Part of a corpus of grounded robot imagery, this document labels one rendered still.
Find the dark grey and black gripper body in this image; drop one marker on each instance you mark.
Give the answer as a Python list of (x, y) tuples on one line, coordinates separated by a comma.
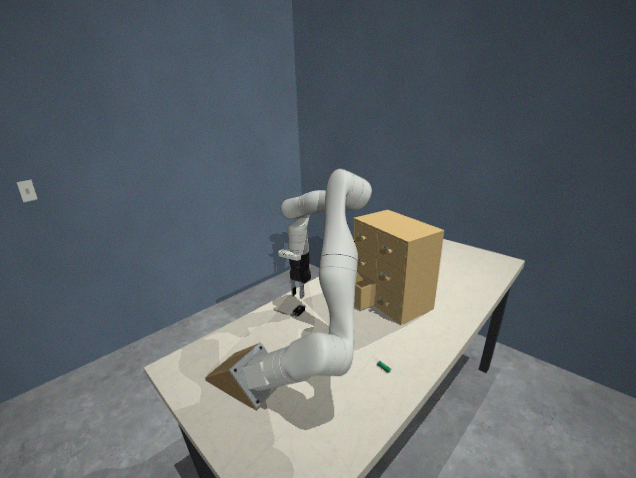
[(298, 251)]

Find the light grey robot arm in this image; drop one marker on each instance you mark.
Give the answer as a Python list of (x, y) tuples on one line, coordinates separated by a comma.
[(320, 353)]

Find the small wooden chest of drawers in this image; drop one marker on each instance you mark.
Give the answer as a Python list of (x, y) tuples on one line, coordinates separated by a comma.
[(423, 256)]

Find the wooden drawer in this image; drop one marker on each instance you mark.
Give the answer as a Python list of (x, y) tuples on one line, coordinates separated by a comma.
[(393, 304), (392, 250), (371, 237), (364, 292), (394, 277), (370, 262)]

